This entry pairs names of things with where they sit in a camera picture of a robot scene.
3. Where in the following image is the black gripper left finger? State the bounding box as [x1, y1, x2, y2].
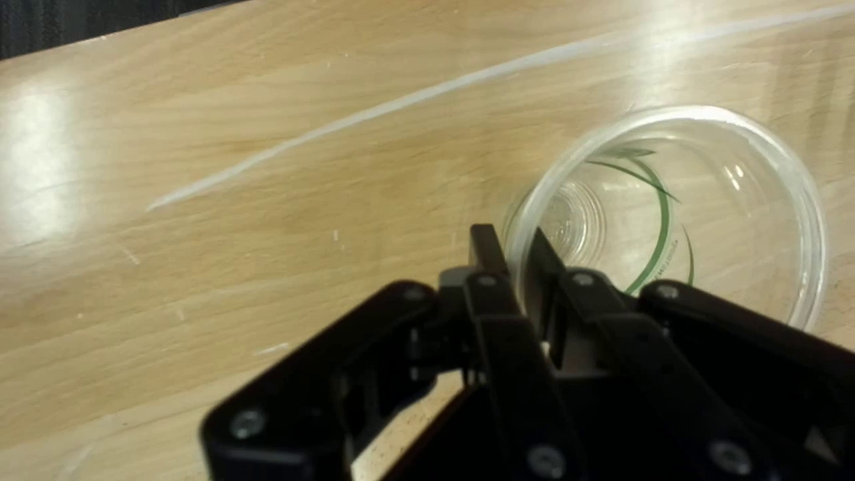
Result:
[200, 222, 586, 481]

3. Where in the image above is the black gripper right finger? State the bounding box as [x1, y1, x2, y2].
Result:
[523, 225, 855, 481]

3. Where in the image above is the clear plastic cup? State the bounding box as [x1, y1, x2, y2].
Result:
[496, 102, 829, 333]

